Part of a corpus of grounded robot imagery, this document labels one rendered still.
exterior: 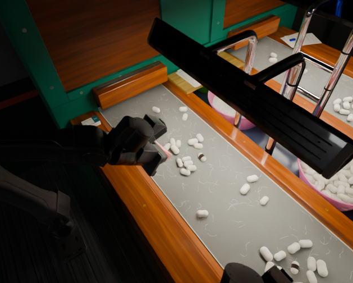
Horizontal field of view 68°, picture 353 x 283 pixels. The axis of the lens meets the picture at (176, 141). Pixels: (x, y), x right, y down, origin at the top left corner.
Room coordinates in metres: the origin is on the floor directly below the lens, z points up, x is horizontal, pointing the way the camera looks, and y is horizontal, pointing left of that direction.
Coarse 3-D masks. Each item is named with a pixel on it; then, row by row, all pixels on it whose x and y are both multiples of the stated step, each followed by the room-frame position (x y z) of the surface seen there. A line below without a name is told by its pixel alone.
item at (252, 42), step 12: (240, 36) 0.63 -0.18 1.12; (252, 36) 0.65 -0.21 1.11; (216, 48) 0.59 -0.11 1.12; (252, 48) 0.66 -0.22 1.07; (252, 60) 0.66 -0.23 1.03; (288, 60) 0.51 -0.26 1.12; (300, 60) 0.53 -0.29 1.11; (264, 72) 0.47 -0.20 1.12; (276, 72) 0.48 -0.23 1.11; (300, 72) 0.54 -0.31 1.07; (252, 84) 0.45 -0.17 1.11; (288, 84) 0.54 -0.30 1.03; (288, 96) 0.54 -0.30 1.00; (240, 120) 0.67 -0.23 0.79
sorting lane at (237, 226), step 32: (160, 96) 0.88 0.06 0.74; (192, 128) 0.69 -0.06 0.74; (192, 160) 0.54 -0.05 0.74; (224, 160) 0.53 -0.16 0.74; (192, 192) 0.41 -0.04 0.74; (224, 192) 0.41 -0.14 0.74; (256, 192) 0.40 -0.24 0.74; (192, 224) 0.31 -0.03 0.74; (224, 224) 0.31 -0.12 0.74; (256, 224) 0.30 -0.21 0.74; (288, 224) 0.30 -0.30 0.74; (320, 224) 0.29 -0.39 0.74; (224, 256) 0.22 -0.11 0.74; (256, 256) 0.22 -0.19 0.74; (288, 256) 0.21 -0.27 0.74; (320, 256) 0.21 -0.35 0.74; (352, 256) 0.21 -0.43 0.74
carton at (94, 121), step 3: (93, 117) 0.72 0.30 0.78; (96, 117) 0.72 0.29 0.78; (87, 120) 0.71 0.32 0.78; (90, 120) 0.71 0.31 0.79; (93, 120) 0.71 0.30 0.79; (96, 120) 0.71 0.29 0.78; (99, 120) 0.71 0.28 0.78; (81, 123) 0.70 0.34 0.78; (84, 123) 0.70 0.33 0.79; (87, 123) 0.70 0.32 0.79; (90, 123) 0.70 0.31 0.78; (93, 123) 0.69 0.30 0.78; (96, 123) 0.70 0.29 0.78; (99, 123) 0.71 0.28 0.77
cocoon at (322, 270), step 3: (318, 261) 0.19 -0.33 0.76; (321, 261) 0.19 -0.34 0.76; (318, 264) 0.19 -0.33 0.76; (321, 264) 0.18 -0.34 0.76; (324, 264) 0.18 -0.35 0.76; (318, 267) 0.18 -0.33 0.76; (321, 267) 0.18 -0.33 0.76; (324, 267) 0.18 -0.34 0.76; (318, 270) 0.17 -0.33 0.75; (321, 270) 0.17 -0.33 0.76; (324, 270) 0.17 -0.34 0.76; (321, 273) 0.16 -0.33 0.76; (324, 273) 0.16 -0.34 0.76; (327, 273) 0.16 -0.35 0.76; (324, 276) 0.16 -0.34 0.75
